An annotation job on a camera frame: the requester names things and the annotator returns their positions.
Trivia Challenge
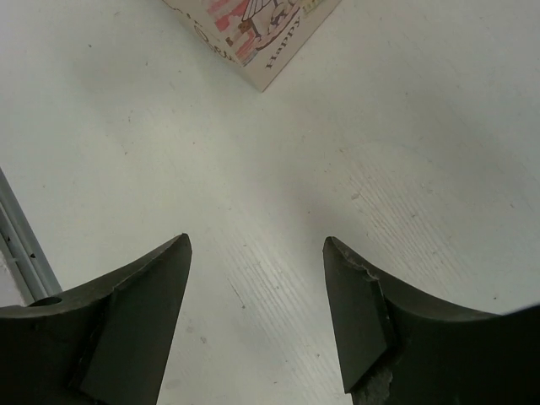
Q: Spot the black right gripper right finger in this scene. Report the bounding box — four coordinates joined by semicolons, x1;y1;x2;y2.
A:
323;236;539;404

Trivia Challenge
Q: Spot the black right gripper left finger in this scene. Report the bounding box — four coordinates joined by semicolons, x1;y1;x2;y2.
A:
1;234;192;404

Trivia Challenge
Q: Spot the beige paper bag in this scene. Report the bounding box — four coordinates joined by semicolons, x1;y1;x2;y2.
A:
165;0;339;92

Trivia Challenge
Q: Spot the grey aluminium table rail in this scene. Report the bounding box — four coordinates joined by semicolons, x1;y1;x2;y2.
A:
1;175;62;305

